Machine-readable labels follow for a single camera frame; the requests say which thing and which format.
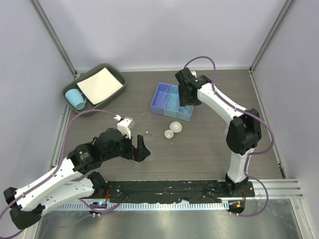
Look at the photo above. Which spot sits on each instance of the white square plate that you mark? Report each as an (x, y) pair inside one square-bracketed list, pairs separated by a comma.
[(100, 86)]

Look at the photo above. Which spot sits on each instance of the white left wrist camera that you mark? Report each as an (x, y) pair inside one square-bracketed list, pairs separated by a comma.
[(124, 125)]

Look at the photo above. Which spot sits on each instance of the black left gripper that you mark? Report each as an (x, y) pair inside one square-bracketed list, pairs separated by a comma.
[(141, 152)]

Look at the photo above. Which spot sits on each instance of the white slotted cable duct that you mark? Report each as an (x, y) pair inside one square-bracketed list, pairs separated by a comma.
[(180, 206)]

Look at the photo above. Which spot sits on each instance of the clear test tube rack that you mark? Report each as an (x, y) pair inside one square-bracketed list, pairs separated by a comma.
[(226, 130)]

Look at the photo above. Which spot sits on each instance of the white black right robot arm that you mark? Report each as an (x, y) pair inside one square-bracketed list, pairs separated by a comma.
[(244, 131)]

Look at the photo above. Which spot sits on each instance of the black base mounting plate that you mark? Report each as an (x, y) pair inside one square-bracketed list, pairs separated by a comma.
[(168, 192)]

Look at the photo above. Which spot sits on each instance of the clear glass watch dish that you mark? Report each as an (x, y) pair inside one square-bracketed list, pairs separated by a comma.
[(148, 136)]

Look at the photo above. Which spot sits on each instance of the large white ceramic bowl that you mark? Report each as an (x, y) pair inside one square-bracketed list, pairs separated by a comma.
[(175, 127)]

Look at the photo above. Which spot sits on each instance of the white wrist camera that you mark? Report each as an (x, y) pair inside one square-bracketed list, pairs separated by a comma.
[(193, 73), (124, 125)]

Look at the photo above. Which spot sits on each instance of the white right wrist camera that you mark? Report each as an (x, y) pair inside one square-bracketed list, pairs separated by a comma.
[(193, 73)]

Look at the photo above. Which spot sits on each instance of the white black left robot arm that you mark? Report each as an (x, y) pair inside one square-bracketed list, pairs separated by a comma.
[(74, 178)]

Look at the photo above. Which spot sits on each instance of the blue tiered organizer box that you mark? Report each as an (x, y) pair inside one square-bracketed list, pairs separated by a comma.
[(166, 102)]

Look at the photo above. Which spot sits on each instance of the light blue mug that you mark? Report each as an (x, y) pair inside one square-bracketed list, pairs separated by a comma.
[(76, 99)]

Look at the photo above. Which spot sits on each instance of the dark green plastic tray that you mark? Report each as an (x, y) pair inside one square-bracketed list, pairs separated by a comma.
[(91, 108)]

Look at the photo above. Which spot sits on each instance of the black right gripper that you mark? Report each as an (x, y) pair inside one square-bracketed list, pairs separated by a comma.
[(183, 101)]

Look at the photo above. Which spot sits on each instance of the aluminium rail profile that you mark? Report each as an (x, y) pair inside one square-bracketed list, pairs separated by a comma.
[(278, 189)]

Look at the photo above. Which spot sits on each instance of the small white ceramic bowl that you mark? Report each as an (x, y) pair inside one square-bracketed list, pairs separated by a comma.
[(168, 134)]

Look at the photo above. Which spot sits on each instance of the clear glass beaker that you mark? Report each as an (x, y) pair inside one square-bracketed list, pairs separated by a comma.
[(185, 108)]

